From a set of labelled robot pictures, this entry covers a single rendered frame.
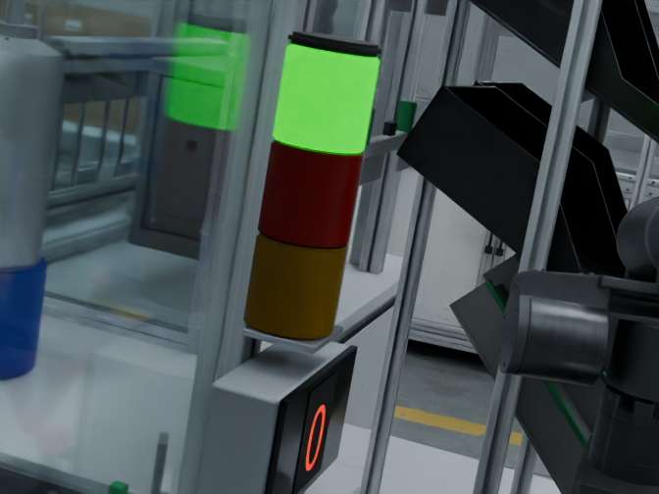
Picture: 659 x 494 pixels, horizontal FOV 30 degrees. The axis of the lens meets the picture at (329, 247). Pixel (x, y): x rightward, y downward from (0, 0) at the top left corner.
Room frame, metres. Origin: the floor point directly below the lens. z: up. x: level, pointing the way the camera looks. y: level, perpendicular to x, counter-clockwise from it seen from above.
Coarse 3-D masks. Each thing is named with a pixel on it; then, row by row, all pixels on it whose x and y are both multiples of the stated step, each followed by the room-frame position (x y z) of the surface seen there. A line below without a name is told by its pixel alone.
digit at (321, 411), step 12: (336, 372) 0.65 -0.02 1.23; (324, 384) 0.63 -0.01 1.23; (312, 396) 0.61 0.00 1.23; (324, 396) 0.64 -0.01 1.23; (312, 408) 0.62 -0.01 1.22; (324, 408) 0.64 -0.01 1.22; (312, 420) 0.62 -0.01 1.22; (324, 420) 0.65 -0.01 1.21; (312, 432) 0.63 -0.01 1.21; (324, 432) 0.65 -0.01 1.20; (312, 444) 0.63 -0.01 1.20; (324, 444) 0.65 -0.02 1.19; (300, 456) 0.61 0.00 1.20; (312, 456) 0.63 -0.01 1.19; (300, 468) 0.62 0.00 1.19; (312, 468) 0.64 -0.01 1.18; (300, 480) 0.62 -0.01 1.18
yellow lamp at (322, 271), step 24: (264, 240) 0.62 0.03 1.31; (264, 264) 0.62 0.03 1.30; (288, 264) 0.62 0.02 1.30; (312, 264) 0.62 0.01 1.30; (336, 264) 0.63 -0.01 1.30; (264, 288) 0.62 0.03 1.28; (288, 288) 0.62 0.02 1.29; (312, 288) 0.62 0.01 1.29; (336, 288) 0.63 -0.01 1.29; (264, 312) 0.62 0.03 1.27; (288, 312) 0.62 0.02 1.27; (312, 312) 0.62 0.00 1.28; (288, 336) 0.62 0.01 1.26; (312, 336) 0.62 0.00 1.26
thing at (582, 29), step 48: (384, 0) 1.03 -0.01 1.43; (576, 0) 0.99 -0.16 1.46; (576, 48) 0.99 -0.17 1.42; (576, 96) 0.98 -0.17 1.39; (432, 192) 1.34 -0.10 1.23; (528, 240) 0.99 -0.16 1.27; (384, 384) 1.34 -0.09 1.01; (384, 432) 1.34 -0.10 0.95; (480, 480) 0.99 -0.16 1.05; (528, 480) 1.29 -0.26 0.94
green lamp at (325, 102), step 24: (288, 48) 0.63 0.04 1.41; (312, 48) 0.63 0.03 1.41; (288, 72) 0.63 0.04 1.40; (312, 72) 0.62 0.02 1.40; (336, 72) 0.62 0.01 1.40; (360, 72) 0.62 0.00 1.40; (288, 96) 0.62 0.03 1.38; (312, 96) 0.62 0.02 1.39; (336, 96) 0.62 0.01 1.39; (360, 96) 0.62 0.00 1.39; (288, 120) 0.62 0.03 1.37; (312, 120) 0.62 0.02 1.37; (336, 120) 0.62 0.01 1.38; (360, 120) 0.63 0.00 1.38; (312, 144) 0.62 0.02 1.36; (336, 144) 0.62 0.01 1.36; (360, 144) 0.63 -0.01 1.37
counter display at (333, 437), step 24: (336, 360) 0.66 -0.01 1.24; (312, 384) 0.61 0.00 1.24; (336, 384) 0.66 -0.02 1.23; (288, 408) 0.58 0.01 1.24; (336, 408) 0.67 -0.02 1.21; (288, 432) 0.59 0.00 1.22; (336, 432) 0.68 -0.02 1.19; (288, 456) 0.59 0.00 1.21; (336, 456) 0.69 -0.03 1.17; (288, 480) 0.60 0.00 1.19; (312, 480) 0.64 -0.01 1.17
